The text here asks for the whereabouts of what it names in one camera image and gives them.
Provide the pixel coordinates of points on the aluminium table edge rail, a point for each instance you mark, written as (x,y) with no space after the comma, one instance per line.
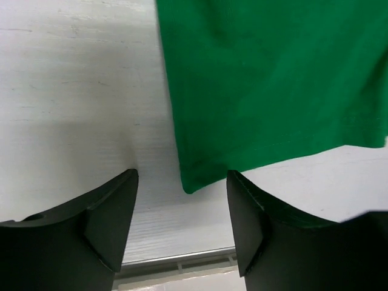
(177,262)

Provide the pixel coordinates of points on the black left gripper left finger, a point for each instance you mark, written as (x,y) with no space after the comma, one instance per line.
(78,245)

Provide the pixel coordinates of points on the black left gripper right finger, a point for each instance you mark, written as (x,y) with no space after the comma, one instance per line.
(280,247)

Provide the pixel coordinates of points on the green t-shirt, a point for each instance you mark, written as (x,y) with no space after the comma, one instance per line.
(253,83)

